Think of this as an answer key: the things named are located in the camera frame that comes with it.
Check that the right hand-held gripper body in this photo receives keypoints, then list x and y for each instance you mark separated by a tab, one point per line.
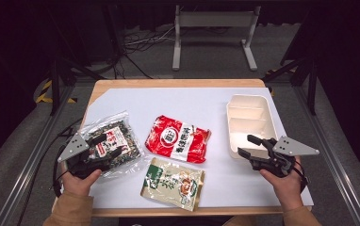
289	147

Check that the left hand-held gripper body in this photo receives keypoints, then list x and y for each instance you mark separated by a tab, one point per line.
74	149

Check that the person's left hand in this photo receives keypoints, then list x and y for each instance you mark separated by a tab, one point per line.
77	183

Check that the person's right hand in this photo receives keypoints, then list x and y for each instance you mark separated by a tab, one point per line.
285	188

